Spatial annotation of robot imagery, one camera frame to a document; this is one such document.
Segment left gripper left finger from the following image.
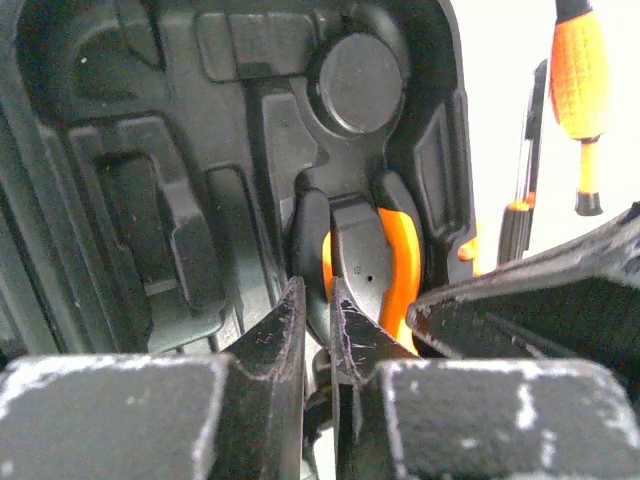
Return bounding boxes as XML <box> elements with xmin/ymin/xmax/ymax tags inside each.
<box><xmin>1</xmin><ymin>277</ymin><xmax>306</xmax><ymax>479</ymax></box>

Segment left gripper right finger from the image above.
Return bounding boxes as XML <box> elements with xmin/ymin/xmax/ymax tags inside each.
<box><xmin>330</xmin><ymin>278</ymin><xmax>639</xmax><ymax>479</ymax></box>

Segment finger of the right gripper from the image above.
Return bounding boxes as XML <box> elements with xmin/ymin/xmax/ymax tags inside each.
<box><xmin>407</xmin><ymin>203</ymin><xmax>639</xmax><ymax>390</ymax></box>

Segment orange handled needle-nose pliers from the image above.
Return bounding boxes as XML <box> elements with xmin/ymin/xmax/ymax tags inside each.
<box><xmin>290</xmin><ymin>170</ymin><xmax>424</xmax><ymax>353</ymax></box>

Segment black plastic tool case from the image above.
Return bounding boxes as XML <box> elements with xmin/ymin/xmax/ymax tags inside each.
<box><xmin>1</xmin><ymin>1</ymin><xmax>476</xmax><ymax>361</ymax></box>

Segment small orange black precision screwdriver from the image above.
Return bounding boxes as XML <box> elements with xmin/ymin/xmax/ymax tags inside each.
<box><xmin>575</xmin><ymin>140</ymin><xmax>603</xmax><ymax>217</ymax></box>

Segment orange grip bit screwdriver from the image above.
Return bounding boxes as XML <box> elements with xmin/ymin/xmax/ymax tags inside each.
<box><xmin>548</xmin><ymin>0</ymin><xmax>612</xmax><ymax>141</ymax></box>

